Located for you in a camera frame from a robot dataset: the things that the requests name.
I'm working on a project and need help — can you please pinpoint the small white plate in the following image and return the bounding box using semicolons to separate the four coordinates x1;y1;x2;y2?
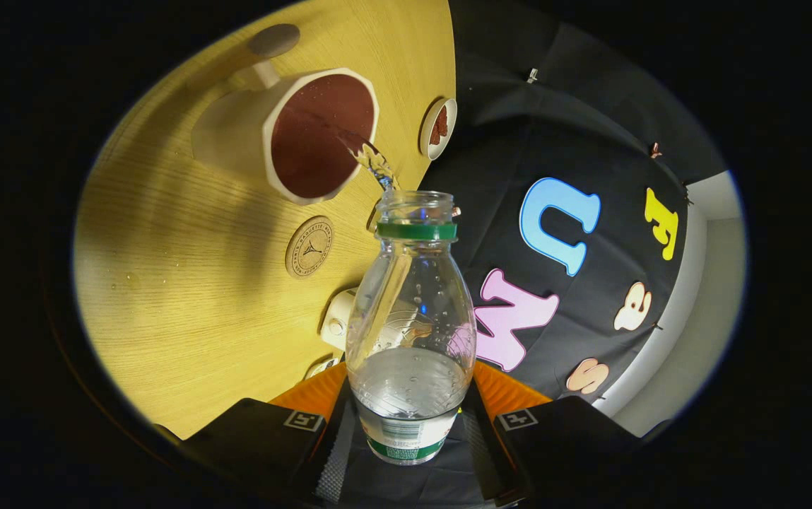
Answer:
419;98;459;161

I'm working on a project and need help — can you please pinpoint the wooden table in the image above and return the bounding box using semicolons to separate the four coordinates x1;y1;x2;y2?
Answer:
72;0;457;440

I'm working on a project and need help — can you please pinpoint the clear plastic bottle green ring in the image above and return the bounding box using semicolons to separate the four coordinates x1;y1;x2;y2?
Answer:
344;189;478;466

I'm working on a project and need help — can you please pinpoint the round wooden coaster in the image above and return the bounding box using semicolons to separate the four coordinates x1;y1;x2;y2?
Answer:
285;216;334;279

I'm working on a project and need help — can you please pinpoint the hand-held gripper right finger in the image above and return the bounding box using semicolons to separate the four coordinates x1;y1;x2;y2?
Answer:
462;361;668;506

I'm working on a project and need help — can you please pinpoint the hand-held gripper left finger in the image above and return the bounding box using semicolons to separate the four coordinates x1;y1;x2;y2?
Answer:
153;362;357;506

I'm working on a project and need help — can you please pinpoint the white toaster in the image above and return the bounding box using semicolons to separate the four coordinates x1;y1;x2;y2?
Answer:
320;286;359;352

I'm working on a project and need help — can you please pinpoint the cream cup brown inside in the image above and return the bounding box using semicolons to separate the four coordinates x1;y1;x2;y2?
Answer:
190;23;380;207

